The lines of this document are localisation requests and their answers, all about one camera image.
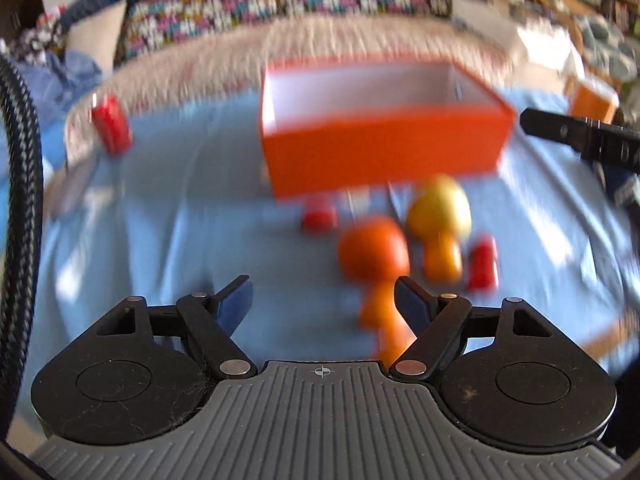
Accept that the yellow apple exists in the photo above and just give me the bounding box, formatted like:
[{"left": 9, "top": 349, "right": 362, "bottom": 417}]
[{"left": 406, "top": 175, "right": 473, "bottom": 241}]

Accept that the grey flat sheet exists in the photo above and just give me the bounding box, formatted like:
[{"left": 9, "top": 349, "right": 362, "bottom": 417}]
[{"left": 47, "top": 157, "right": 98, "bottom": 218}]

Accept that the red cherry tomato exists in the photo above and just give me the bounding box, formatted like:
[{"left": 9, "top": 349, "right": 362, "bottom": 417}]
[
  {"left": 301, "top": 199, "right": 338, "bottom": 233},
  {"left": 467, "top": 235, "right": 500, "bottom": 291}
]

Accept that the light blue tablecloth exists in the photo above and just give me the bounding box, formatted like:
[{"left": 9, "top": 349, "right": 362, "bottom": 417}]
[{"left": 40, "top": 85, "right": 640, "bottom": 376}]

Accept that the blue and white chair cushion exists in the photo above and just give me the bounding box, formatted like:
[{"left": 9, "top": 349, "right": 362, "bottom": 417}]
[{"left": 575, "top": 10, "right": 640, "bottom": 81}]

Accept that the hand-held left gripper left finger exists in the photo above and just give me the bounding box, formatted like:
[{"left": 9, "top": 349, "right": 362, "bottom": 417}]
[{"left": 92, "top": 274, "right": 258, "bottom": 378}]

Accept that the orange cylindrical canister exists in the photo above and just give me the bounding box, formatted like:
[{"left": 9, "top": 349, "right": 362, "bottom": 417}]
[{"left": 565, "top": 74, "right": 621, "bottom": 123}]

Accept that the black and white patterned cloth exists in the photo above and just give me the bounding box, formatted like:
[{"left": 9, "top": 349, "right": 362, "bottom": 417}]
[{"left": 10, "top": 5, "right": 68, "bottom": 61}]

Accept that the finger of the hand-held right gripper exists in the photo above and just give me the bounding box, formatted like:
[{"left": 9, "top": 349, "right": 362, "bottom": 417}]
[{"left": 520, "top": 107, "right": 603, "bottom": 158}]

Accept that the orange cardboard box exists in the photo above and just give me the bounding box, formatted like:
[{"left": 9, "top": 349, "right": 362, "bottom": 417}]
[{"left": 259, "top": 57, "right": 517, "bottom": 200}]

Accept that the crumpled blue sheet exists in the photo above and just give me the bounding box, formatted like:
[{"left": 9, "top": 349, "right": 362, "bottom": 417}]
[{"left": 10, "top": 50, "right": 103, "bottom": 126}]

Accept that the large orange tomato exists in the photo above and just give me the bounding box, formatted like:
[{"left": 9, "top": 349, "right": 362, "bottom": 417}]
[{"left": 337, "top": 217, "right": 411, "bottom": 286}]

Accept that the white pillow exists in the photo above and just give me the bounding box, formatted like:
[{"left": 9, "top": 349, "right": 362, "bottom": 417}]
[{"left": 65, "top": 0, "right": 128, "bottom": 78}]

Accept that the beige quilted sofa cover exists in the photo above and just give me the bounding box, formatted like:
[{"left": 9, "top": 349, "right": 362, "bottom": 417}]
[{"left": 65, "top": 10, "right": 516, "bottom": 126}]

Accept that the red soda can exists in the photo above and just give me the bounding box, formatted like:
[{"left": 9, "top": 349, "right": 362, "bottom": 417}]
[{"left": 90, "top": 94, "right": 135, "bottom": 157}]

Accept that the white cloth covered cabinet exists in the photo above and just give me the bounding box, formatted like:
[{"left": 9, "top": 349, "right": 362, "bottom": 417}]
[{"left": 450, "top": 0, "right": 586, "bottom": 76}]

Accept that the black braided cable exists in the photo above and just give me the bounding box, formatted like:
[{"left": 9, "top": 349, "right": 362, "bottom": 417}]
[{"left": 0, "top": 52, "right": 43, "bottom": 441}]

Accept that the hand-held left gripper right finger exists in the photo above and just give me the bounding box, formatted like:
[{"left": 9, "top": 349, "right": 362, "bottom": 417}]
[{"left": 389, "top": 276, "right": 556, "bottom": 381}]

